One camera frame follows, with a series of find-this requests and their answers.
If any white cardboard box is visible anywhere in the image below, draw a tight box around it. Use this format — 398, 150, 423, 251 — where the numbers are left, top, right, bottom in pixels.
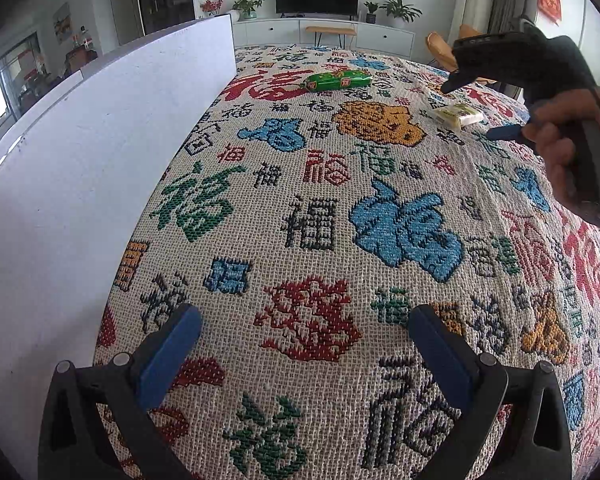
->
0, 14, 237, 461

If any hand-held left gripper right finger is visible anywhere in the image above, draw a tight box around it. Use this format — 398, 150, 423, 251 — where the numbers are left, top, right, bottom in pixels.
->
407, 304, 573, 480

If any wooden dining chair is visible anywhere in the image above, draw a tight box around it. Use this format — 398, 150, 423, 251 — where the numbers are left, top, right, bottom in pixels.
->
62, 45, 101, 73

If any large plant white pot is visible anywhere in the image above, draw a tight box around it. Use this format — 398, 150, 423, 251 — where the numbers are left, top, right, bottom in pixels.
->
379, 0, 423, 29

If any green snack packet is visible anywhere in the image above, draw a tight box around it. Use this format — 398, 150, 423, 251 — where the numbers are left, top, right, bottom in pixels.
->
306, 69, 374, 93

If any person's right hand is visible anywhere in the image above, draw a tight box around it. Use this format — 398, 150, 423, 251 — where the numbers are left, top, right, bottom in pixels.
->
522, 89, 595, 207

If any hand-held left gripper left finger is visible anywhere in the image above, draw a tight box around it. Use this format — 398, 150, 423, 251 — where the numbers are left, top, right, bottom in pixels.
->
37, 302, 203, 480

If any white television cabinet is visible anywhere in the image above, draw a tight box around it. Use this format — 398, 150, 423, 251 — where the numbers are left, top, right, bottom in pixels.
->
231, 16, 416, 58

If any red wall hanging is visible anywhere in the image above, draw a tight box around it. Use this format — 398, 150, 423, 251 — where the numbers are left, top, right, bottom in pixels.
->
539, 0, 564, 25

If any pale cracker packet green print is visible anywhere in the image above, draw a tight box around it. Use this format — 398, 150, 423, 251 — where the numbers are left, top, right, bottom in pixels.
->
432, 102, 485, 131

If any small wooden bench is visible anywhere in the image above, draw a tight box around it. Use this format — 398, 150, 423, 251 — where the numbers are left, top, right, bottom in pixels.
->
305, 25, 358, 51

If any framed wall painting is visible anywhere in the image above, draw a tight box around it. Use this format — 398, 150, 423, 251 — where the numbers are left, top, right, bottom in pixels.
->
52, 2, 73, 43

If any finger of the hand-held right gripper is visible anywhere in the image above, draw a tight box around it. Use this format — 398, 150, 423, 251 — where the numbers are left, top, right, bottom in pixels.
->
485, 124, 529, 143
440, 66, 482, 96

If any white tower air conditioner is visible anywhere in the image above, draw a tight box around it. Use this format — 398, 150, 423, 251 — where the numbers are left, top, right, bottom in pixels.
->
450, 0, 496, 46

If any glass balcony door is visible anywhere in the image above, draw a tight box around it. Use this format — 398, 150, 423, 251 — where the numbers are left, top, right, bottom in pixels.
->
0, 30, 43, 131

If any green potted plant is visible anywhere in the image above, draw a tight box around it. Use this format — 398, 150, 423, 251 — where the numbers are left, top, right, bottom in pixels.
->
231, 0, 265, 21

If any orange lounge chair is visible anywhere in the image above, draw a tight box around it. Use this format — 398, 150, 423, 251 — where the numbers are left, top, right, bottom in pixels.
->
425, 24, 501, 86

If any printed woven blanket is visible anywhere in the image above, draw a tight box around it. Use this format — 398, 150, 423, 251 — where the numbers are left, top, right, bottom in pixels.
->
92, 42, 600, 480

